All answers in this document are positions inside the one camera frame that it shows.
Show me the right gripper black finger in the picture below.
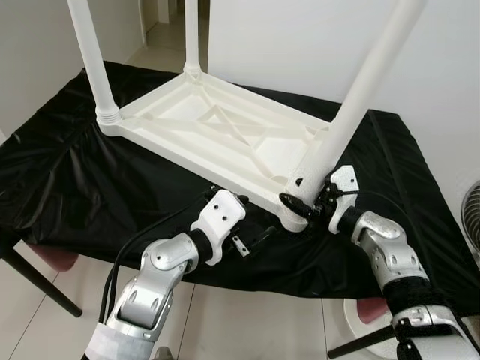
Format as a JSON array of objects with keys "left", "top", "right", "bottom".
[{"left": 279, "top": 193, "right": 316, "bottom": 220}]

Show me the white plastic table top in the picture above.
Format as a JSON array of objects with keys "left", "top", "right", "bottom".
[{"left": 97, "top": 64, "right": 335, "bottom": 233}]

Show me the white plastic table leg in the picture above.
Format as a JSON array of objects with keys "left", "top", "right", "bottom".
[
  {"left": 67, "top": 0, "right": 122, "bottom": 127},
  {"left": 289, "top": 0, "right": 428, "bottom": 197},
  {"left": 184, "top": 0, "right": 203, "bottom": 76}
]

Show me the pink plastic object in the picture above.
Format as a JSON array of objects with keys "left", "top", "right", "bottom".
[{"left": 356, "top": 298, "right": 389, "bottom": 323}]

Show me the white round plastic object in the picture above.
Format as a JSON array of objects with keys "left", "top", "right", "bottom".
[{"left": 343, "top": 296, "right": 391, "bottom": 338}]

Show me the white standing fan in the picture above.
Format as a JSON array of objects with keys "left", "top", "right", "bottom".
[{"left": 461, "top": 180, "right": 480, "bottom": 252}]

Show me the black tablecloth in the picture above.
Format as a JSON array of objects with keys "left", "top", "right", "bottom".
[{"left": 0, "top": 60, "right": 480, "bottom": 316}]

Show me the red plastic stool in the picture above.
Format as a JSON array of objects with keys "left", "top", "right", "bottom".
[{"left": 30, "top": 246, "right": 80, "bottom": 272}]

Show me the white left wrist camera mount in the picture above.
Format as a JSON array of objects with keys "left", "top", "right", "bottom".
[{"left": 191, "top": 190, "right": 247, "bottom": 267}]

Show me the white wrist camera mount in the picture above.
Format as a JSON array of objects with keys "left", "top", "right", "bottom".
[
  {"left": 191, "top": 190, "right": 247, "bottom": 267},
  {"left": 328, "top": 165, "right": 359, "bottom": 226}
]

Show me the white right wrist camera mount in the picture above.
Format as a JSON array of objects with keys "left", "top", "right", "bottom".
[{"left": 328, "top": 165, "right": 359, "bottom": 226}]

